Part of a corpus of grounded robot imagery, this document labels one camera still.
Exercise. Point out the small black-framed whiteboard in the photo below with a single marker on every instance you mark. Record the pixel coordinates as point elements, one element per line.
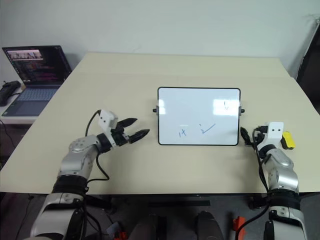
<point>197,115</point>

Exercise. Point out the dark rounded shape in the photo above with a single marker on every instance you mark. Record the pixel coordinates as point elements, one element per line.
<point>209,226</point>

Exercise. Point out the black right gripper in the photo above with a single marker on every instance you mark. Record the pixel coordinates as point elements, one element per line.
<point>260,138</point>

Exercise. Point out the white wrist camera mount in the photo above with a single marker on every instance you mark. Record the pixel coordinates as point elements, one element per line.
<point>275,132</point>
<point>107,119</point>

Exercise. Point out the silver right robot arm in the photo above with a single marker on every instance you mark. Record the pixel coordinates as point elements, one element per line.
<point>282,175</point>

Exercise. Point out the black table crossbar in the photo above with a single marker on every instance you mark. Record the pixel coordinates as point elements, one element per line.
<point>179,203</point>

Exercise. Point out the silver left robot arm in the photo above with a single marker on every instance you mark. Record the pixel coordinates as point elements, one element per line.
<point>75,160</point>

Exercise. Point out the dark cabinet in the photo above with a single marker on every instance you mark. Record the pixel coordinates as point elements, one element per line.
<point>310,75</point>

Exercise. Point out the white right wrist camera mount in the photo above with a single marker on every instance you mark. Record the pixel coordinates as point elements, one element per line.
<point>275,132</point>

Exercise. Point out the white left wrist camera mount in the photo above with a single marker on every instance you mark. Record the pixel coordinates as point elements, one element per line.
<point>107,119</point>

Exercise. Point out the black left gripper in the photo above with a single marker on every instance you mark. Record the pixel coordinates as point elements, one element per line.
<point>121,137</point>

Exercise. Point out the orange plastic part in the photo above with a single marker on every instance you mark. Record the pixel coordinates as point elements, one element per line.
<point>238,223</point>

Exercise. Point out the open grey laptop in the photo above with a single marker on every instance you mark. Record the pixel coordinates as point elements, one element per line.
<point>37,75</point>

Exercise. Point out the black table foot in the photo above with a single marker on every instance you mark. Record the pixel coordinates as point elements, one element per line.
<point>254,203</point>

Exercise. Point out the yellow black whiteboard eraser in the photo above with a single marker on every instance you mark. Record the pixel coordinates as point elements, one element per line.
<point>289,140</point>

